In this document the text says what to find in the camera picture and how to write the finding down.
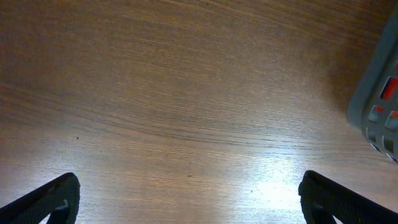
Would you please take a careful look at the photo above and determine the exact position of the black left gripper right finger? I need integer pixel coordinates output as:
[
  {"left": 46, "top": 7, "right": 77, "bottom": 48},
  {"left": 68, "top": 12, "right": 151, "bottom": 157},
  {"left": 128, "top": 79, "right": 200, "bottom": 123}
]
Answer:
[{"left": 298, "top": 170, "right": 397, "bottom": 224}]

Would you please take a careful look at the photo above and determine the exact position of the orange pasta package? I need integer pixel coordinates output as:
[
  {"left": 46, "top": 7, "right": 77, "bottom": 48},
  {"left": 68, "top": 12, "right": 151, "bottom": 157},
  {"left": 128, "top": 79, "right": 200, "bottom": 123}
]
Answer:
[{"left": 380, "top": 62, "right": 397, "bottom": 118}]

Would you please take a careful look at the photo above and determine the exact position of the grey plastic basket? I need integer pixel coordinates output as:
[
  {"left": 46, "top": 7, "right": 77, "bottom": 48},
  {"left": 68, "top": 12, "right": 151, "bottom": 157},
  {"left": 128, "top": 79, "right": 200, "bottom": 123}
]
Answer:
[{"left": 346, "top": 7, "right": 397, "bottom": 162}]

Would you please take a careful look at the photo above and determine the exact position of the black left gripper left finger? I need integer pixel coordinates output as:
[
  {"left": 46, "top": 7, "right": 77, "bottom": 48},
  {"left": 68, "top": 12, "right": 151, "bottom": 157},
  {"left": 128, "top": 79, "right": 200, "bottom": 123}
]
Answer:
[{"left": 1, "top": 172, "right": 80, "bottom": 224}]

